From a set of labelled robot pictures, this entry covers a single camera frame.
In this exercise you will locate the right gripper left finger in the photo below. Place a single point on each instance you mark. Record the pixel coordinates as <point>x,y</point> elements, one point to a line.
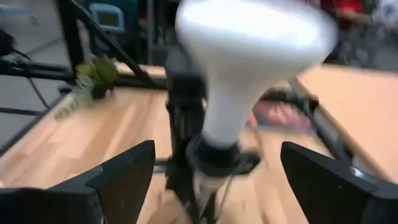
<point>93,199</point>

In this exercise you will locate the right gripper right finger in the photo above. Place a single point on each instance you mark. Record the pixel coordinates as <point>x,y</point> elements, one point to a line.
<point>335,196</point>

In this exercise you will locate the light wooden desk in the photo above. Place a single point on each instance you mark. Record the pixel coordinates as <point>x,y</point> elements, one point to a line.
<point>357,109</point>

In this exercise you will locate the canyon sunset notebook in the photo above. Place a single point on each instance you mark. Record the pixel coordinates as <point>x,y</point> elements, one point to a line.
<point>280,115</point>

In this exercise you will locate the artificial succulent plant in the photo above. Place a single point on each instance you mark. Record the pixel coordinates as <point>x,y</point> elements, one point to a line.
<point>99,74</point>

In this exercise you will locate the light blue device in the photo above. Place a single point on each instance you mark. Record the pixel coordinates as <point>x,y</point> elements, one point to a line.
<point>107,18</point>

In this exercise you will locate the black aluminium frame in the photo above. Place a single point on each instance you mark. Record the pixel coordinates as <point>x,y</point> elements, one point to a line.
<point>71,37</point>

